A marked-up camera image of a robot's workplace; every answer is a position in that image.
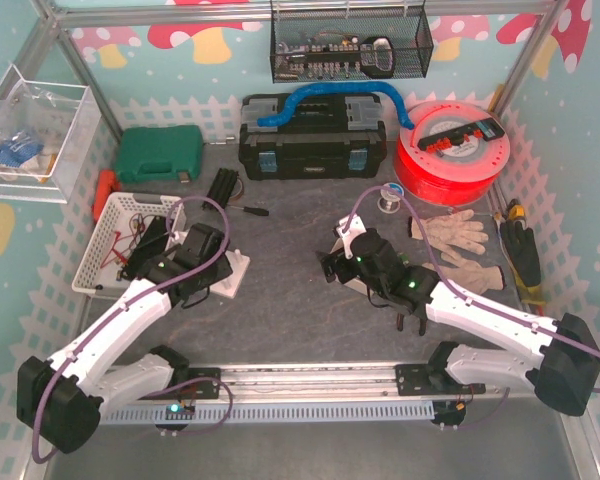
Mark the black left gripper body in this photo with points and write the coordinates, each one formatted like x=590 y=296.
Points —
x=143 y=248

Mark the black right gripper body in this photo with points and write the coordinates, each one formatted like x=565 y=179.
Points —
x=331 y=265

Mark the black aluminium extrusion bar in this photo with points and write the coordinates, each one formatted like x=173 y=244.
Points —
x=222 y=186

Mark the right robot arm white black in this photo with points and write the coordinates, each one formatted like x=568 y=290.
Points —
x=555 y=359

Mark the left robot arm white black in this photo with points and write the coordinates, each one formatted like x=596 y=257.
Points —
x=64 y=397

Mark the white tray of springs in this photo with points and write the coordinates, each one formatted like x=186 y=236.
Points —
x=358 y=288

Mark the black device in basket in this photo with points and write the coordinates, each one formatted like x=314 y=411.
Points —
x=152 y=242

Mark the brown kapton tape roll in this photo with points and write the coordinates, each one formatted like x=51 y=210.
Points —
x=238 y=193

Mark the small black screwdriver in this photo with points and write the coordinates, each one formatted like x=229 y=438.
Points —
x=251 y=210

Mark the white perforated plastic basket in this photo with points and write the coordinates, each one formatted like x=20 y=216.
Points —
x=124 y=219

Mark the green plastic tool case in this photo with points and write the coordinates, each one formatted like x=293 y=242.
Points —
x=159 y=153

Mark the white knit glove upper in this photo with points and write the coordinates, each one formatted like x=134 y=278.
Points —
x=447 y=233

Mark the white knit glove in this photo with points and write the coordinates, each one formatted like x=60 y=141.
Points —
x=470 y=275
x=447 y=233

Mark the black plastic toolbox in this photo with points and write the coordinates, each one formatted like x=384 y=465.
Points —
x=333 y=136

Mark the white knit glove lower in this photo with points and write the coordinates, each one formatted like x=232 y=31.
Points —
x=470 y=275

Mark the red filament spool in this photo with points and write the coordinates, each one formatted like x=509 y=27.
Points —
x=456 y=176

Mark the black rubber glove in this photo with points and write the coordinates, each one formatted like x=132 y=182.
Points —
x=520 y=247

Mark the blue white glove in box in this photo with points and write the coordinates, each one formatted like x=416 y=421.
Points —
x=21 y=151

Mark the black terminal strip red buttons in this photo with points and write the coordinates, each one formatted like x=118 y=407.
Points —
x=487 y=129

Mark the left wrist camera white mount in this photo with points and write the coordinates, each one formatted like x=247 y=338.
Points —
x=176 y=238

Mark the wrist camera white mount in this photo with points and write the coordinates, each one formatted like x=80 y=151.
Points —
x=347 y=229
x=176 y=238

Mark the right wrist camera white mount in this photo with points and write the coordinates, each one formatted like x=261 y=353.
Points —
x=347 y=229

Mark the white peg base plate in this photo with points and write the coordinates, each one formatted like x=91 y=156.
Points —
x=229 y=286

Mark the solder wire spool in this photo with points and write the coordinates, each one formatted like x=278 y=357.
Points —
x=389 y=201

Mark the orange handled pliers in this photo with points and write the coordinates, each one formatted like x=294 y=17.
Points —
x=416 y=321

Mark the orange tool handle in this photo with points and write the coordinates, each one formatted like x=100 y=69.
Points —
x=106 y=185

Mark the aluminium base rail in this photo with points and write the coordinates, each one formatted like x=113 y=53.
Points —
x=312 y=382

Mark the grey slotted cable duct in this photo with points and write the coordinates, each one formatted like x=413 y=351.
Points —
x=315 y=412

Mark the clear acrylic wall box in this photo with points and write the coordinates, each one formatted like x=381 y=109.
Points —
x=46 y=130

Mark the black wire mesh basket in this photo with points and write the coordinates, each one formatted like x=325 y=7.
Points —
x=349 y=40

